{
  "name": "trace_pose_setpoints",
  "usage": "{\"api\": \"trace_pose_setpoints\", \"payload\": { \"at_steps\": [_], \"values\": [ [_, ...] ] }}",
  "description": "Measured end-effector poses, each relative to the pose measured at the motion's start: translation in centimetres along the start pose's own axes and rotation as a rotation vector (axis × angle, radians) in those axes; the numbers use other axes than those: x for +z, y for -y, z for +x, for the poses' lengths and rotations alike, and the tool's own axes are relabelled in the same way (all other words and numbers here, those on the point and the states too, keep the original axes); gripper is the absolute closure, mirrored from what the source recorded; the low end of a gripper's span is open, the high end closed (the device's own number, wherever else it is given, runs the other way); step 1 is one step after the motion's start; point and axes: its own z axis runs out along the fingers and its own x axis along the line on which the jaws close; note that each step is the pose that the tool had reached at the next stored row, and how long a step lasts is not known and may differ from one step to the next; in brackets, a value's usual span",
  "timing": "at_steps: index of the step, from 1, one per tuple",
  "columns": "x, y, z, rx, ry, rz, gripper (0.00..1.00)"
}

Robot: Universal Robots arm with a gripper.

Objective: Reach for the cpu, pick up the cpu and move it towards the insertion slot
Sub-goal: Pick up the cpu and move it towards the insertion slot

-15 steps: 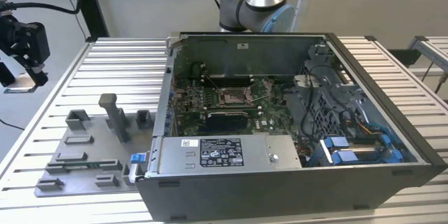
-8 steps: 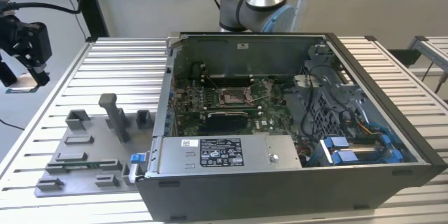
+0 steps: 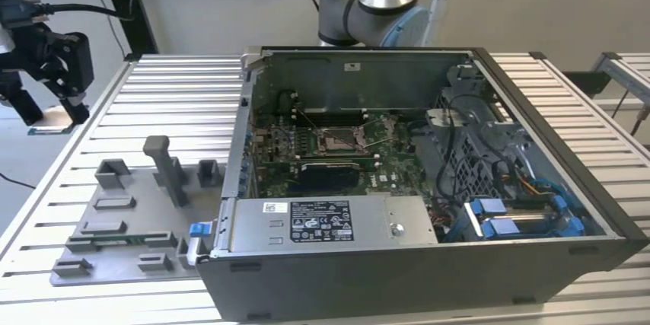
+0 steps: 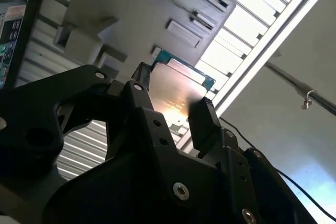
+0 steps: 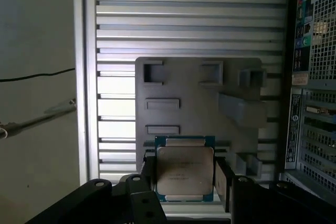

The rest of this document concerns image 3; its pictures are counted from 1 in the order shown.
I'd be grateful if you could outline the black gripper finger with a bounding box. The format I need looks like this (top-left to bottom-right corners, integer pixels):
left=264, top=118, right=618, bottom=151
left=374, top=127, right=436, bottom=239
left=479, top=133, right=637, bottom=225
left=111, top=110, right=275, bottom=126
left=60, top=31, right=96, bottom=127
left=0, top=69, right=44, bottom=126

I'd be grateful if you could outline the silver square CPU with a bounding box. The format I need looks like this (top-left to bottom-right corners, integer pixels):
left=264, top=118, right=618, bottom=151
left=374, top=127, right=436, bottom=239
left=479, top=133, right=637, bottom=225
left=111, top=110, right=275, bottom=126
left=28, top=123, right=77, bottom=137

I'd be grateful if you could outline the black RAM slot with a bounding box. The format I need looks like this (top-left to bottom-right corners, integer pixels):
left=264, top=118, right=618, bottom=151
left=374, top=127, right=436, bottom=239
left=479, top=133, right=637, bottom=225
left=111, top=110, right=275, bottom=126
left=296, top=109, right=367, bottom=119
left=298, top=152, right=380, bottom=162

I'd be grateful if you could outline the CPU socket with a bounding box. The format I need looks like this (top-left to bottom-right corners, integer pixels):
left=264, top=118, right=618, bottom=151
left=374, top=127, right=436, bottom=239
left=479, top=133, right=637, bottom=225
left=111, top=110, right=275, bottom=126
left=315, top=126, right=366, bottom=155

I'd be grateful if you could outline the grey parts rack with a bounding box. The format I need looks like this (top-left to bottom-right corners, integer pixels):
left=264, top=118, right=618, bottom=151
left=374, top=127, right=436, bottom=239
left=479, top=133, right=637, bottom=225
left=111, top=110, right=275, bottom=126
left=48, top=135, right=228, bottom=288

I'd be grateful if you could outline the green RAM stick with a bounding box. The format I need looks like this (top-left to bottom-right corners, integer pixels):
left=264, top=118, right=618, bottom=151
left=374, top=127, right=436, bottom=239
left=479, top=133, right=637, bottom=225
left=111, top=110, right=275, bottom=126
left=68, top=234, right=169, bottom=247

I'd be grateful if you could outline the blue release latch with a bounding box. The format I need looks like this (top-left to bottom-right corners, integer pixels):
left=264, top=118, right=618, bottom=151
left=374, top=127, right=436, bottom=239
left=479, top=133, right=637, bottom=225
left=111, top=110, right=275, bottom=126
left=187, top=221, right=212, bottom=239

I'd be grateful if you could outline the silver power supply box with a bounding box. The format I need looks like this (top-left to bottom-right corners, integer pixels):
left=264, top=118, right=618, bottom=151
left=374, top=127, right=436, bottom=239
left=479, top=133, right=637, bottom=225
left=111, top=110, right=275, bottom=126
left=211, top=194, right=440, bottom=256

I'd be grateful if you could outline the black heatsink block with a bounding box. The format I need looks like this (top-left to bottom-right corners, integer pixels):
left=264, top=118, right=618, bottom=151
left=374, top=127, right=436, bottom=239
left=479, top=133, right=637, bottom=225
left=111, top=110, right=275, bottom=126
left=296, top=161, right=363, bottom=191

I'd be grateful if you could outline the black power supply label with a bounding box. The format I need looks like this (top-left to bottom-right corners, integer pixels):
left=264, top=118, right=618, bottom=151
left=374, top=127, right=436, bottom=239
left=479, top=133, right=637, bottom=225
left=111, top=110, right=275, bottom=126
left=287, top=199, right=352, bottom=243

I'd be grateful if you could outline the green motherboard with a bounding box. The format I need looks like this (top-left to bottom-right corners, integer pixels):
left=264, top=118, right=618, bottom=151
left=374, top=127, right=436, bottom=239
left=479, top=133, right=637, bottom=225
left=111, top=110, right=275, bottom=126
left=247, top=106, right=440, bottom=202

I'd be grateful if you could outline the pale grey plastic connector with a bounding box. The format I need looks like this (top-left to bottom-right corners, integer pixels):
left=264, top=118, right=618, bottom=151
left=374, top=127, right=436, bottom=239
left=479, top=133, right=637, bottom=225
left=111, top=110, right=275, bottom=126
left=426, top=109, right=466, bottom=127

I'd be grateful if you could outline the dark grey PC case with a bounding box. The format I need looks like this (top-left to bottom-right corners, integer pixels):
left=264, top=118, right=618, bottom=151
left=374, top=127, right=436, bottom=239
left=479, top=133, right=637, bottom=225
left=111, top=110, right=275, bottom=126
left=195, top=45, right=650, bottom=322

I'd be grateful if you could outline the grey metal disk bay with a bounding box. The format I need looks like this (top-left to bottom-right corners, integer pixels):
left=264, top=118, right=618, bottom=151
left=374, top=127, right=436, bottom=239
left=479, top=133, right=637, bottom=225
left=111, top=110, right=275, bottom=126
left=414, top=84, right=534, bottom=204

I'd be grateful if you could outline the hard disk in blue carrier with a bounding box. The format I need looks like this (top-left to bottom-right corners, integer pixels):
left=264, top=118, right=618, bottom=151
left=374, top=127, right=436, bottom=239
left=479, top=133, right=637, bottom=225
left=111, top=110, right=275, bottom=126
left=479, top=213, right=585, bottom=241
left=464, top=193, right=569, bottom=216

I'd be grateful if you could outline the black stand post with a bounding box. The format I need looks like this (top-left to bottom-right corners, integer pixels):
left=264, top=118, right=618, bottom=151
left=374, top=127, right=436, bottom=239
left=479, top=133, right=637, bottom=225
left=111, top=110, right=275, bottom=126
left=95, top=0, right=159, bottom=56

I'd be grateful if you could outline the black floor cable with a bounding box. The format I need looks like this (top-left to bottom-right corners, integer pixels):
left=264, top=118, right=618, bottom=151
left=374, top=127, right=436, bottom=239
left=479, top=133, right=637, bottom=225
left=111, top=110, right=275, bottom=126
left=0, top=171, right=36, bottom=190

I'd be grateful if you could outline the white wall conduit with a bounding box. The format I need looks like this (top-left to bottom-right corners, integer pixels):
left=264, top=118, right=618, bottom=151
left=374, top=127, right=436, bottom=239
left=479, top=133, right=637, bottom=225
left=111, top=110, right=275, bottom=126
left=424, top=0, right=460, bottom=48

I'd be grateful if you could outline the aluminium frame side table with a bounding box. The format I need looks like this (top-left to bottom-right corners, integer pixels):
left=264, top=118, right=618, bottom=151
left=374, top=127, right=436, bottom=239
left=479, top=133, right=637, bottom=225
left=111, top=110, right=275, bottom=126
left=591, top=50, right=650, bottom=113

